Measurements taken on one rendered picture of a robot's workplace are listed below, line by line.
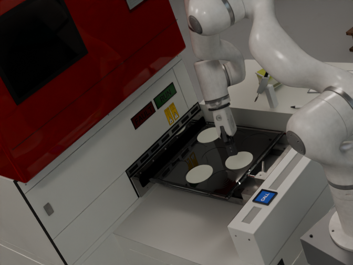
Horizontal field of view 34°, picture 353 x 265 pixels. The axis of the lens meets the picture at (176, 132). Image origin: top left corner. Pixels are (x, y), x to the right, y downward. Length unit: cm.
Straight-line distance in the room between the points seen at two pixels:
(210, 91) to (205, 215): 43
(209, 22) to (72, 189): 80
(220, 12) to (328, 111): 36
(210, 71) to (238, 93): 46
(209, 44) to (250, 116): 54
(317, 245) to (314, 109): 43
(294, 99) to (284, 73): 76
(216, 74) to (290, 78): 51
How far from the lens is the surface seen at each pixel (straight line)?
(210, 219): 195
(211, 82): 185
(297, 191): 178
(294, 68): 138
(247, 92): 228
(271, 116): 212
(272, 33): 141
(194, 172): 205
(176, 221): 200
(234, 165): 201
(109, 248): 211
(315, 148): 131
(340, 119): 133
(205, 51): 174
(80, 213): 199
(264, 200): 172
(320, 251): 159
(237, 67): 184
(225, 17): 144
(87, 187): 198
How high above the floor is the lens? 204
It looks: 29 degrees down
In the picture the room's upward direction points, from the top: 23 degrees counter-clockwise
